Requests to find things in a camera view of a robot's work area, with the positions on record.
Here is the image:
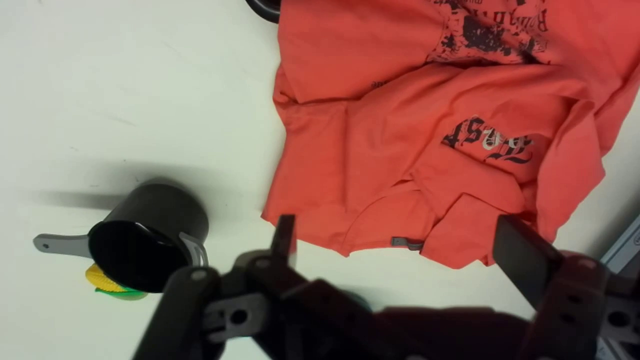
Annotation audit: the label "grey metal frame rail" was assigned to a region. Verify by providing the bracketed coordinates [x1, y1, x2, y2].
[595, 214, 640, 360]

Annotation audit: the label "black round object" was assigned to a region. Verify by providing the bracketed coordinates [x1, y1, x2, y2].
[244, 0, 282, 24]

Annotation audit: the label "green disc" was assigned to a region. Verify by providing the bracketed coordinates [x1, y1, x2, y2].
[95, 287, 149, 302]

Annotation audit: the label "black pot with grey handles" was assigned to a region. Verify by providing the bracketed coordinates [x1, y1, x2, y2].
[33, 182, 210, 294]

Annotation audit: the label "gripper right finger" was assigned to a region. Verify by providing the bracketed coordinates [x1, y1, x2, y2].
[492, 214, 640, 360]

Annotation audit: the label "orange printed t-shirt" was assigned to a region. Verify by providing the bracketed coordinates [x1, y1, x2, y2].
[260, 0, 640, 270]

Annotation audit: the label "yellow ridged disc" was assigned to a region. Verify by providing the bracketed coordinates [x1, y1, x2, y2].
[85, 263, 132, 294]

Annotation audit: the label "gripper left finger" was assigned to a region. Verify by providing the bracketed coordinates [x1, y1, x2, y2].
[132, 214, 373, 360]

